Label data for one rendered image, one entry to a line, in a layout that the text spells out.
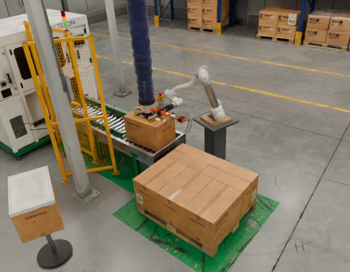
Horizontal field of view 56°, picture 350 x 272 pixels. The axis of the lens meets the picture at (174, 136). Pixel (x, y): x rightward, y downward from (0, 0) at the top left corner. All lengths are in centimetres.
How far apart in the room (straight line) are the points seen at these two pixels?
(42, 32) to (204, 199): 247
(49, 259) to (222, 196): 209
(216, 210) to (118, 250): 125
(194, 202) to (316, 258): 147
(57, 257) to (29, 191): 99
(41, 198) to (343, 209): 360
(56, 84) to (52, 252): 194
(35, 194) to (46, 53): 147
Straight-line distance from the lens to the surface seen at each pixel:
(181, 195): 380
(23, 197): 351
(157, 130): 430
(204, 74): 417
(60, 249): 426
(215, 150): 494
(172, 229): 408
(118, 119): 542
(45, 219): 348
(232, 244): 404
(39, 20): 376
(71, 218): 460
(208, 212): 360
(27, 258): 437
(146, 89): 429
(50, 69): 388
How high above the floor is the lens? 312
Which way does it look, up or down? 32 degrees down
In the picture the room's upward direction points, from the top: 4 degrees counter-clockwise
